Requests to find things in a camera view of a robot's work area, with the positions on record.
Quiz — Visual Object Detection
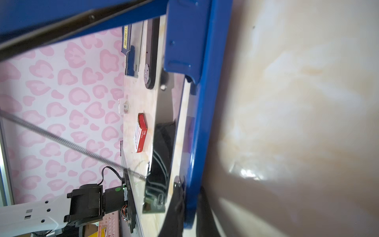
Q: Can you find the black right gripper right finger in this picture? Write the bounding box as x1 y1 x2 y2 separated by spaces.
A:
196 186 221 237

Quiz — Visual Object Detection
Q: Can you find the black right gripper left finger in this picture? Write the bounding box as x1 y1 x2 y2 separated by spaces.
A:
159 176 185 237

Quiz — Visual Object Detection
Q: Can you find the blue long stapler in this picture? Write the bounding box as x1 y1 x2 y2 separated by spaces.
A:
1 1 233 229

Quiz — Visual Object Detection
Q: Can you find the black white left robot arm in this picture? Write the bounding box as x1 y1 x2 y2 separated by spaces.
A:
1 177 137 237

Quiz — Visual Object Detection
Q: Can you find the small red white staple box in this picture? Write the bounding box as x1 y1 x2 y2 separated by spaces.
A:
118 98 129 115

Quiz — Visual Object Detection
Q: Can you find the dark blue booklet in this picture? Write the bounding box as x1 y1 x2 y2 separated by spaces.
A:
121 21 144 78

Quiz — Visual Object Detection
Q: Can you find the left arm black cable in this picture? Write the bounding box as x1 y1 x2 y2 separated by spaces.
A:
0 109 147 186

